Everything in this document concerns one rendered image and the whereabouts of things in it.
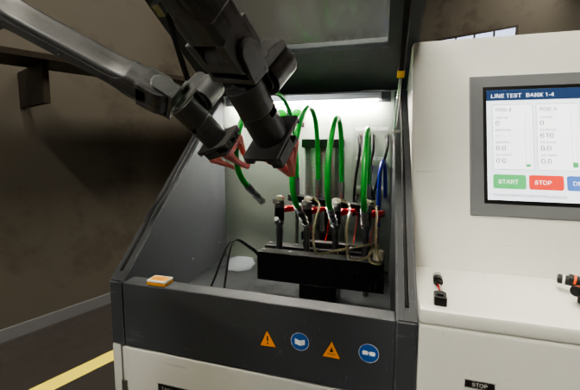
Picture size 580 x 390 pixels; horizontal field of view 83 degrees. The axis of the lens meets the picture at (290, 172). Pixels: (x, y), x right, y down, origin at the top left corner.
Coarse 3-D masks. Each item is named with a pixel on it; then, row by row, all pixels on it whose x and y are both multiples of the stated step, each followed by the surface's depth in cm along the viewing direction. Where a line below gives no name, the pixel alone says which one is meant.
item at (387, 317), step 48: (144, 288) 77; (192, 288) 75; (144, 336) 78; (192, 336) 74; (240, 336) 71; (288, 336) 68; (336, 336) 65; (384, 336) 62; (336, 384) 66; (384, 384) 63
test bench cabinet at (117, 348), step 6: (114, 348) 81; (120, 348) 80; (114, 354) 81; (120, 354) 81; (114, 360) 81; (120, 360) 81; (114, 366) 81; (120, 366) 81; (120, 372) 81; (120, 378) 81; (120, 384) 81
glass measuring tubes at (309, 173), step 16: (304, 144) 114; (320, 144) 113; (336, 144) 111; (304, 160) 118; (320, 160) 116; (336, 160) 112; (304, 176) 118; (320, 176) 116; (336, 176) 113; (304, 192) 119; (336, 192) 113; (320, 224) 118
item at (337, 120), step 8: (336, 120) 82; (328, 136) 77; (328, 144) 76; (328, 152) 74; (328, 160) 74; (328, 168) 73; (328, 176) 73; (328, 184) 73; (328, 192) 74; (328, 200) 75; (328, 208) 77; (328, 216) 81; (336, 224) 85
